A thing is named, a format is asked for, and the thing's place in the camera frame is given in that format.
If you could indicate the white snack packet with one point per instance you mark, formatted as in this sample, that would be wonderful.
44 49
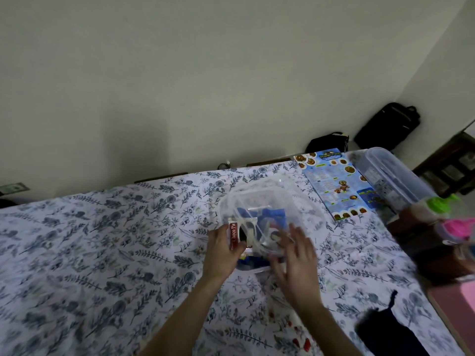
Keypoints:
248 231

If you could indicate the person's left thumb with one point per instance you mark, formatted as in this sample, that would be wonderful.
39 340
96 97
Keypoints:
239 249

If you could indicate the dark wooden frame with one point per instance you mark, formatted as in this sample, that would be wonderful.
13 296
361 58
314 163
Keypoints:
449 164

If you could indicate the black backpack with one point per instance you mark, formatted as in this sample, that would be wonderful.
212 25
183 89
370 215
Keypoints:
387 126

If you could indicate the person's left hand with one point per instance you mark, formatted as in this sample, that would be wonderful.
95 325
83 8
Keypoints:
219 257

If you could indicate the container with pink lid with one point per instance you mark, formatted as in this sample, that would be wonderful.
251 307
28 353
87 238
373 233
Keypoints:
456 229

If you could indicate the red snack packet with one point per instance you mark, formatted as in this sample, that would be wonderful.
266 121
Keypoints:
232 233

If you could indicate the pink board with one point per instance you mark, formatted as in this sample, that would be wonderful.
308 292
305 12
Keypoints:
454 311

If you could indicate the blue printed menu leaflet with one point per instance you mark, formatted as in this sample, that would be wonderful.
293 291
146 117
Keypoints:
334 181

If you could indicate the brown wooden side table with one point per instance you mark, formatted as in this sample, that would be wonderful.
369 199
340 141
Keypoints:
426 248

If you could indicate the clear plastic food container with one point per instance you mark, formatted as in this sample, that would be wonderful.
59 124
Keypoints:
267 203

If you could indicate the bottle with green lid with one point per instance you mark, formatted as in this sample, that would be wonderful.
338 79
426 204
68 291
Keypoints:
438 207

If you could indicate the clear lidded storage box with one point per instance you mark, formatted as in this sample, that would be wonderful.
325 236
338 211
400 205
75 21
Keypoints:
393 177

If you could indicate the small black bag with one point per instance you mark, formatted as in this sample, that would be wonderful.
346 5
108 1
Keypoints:
328 142

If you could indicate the person's left forearm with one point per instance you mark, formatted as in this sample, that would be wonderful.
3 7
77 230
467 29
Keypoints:
182 318

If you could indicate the blue snack packet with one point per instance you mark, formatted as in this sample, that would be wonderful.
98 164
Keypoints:
267 215

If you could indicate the person's right thumb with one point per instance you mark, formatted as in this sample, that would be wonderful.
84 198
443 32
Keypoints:
277 263

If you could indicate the person's right forearm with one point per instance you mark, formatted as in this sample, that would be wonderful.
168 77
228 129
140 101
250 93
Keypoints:
328 331

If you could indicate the white blue floral bedsheet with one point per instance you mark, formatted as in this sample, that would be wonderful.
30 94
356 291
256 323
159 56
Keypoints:
111 255

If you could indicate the dark fabric pouch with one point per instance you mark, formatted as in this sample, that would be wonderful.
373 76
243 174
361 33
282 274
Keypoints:
387 331

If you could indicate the person's right hand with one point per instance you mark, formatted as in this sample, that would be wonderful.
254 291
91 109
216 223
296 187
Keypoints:
298 272

